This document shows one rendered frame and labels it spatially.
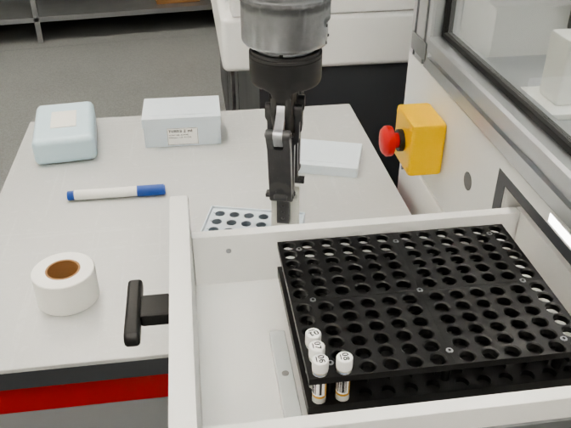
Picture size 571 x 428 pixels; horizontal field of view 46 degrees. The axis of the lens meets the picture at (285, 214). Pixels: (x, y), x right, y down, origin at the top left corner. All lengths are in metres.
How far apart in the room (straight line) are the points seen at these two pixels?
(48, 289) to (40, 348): 0.06
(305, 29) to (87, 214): 0.46
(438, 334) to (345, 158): 0.54
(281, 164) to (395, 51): 0.70
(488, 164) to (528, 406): 0.31
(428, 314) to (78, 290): 0.40
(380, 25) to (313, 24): 0.68
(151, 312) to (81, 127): 0.62
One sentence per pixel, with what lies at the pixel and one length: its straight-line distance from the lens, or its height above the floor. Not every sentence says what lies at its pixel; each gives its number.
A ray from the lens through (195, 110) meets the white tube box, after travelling 1.13.
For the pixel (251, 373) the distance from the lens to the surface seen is 0.60.
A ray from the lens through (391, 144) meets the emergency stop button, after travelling 0.87.
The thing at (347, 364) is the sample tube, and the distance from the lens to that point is 0.50.
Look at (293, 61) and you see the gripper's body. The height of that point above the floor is 1.04.
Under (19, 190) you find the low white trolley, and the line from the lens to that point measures 1.07.
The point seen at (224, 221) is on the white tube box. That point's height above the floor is 0.80.
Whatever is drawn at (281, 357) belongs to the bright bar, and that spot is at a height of 0.85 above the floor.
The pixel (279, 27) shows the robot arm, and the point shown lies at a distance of 0.65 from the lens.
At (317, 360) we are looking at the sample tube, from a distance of 0.50.
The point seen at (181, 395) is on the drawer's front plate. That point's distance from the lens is 0.46.
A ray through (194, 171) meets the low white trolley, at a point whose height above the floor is 0.76.
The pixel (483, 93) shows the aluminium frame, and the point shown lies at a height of 0.99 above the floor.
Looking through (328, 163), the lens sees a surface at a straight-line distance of 1.03.
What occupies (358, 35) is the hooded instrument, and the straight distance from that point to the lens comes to 1.33.
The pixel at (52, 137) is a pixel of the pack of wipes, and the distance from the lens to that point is 1.11.
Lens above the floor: 1.26
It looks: 32 degrees down
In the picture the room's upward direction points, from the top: straight up
